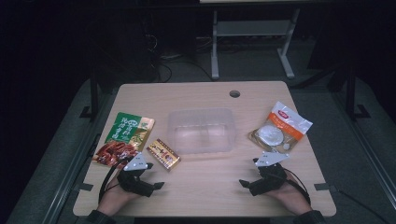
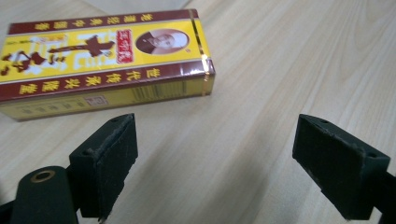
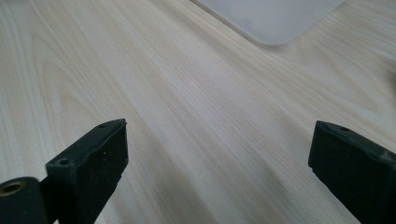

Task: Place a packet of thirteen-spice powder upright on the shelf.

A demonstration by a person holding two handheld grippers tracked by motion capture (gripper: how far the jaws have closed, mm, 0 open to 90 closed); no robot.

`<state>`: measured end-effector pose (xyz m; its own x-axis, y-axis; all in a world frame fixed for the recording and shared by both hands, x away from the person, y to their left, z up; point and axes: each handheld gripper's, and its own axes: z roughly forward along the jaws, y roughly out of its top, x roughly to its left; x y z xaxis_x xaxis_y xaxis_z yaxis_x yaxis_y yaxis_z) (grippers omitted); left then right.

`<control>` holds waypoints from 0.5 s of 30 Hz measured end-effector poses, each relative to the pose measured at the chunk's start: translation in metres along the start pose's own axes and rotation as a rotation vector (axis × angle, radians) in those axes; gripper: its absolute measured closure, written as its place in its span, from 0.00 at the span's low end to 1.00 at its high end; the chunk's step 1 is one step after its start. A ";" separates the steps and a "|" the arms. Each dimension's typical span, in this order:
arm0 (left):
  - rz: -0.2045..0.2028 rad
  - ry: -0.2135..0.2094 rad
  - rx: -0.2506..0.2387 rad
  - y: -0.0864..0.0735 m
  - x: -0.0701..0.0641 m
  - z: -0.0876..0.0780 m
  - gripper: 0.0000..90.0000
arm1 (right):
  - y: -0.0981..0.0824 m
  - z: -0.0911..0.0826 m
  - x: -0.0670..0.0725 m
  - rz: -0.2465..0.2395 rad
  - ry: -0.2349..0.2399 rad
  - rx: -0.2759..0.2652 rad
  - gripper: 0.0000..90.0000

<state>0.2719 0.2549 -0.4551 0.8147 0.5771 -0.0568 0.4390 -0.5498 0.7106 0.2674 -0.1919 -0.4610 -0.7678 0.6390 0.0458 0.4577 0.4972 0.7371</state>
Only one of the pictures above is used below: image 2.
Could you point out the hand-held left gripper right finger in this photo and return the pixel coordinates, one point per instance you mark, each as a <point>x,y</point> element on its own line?
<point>336,168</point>

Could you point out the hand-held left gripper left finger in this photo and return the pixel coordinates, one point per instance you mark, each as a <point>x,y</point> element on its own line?
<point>106,161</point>

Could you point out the yellow and maroon box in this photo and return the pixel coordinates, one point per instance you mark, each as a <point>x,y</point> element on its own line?
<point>102,62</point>

